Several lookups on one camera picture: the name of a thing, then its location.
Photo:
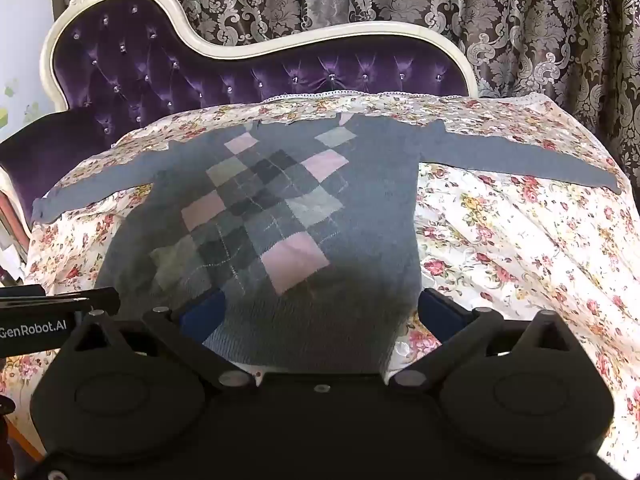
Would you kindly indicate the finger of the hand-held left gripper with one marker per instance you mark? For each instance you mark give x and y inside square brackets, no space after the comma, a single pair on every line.
[65,297]

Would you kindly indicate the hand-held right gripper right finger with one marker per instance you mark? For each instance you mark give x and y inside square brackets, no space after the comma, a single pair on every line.
[441,311]

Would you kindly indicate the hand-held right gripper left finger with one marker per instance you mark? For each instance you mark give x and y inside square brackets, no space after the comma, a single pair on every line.
[206,321]

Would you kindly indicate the grey argyle sweater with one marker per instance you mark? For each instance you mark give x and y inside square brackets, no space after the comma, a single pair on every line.
[300,200]

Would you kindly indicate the floral blanket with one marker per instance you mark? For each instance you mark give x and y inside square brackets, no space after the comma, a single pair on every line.
[505,240]

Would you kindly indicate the purple tufted sofa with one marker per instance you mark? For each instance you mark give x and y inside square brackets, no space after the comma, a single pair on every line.
[150,75]

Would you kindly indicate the brown damask curtain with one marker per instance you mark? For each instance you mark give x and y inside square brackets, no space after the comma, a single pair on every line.
[380,0]

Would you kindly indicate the green wall sticker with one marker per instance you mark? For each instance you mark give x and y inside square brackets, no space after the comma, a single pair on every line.
[15,110]

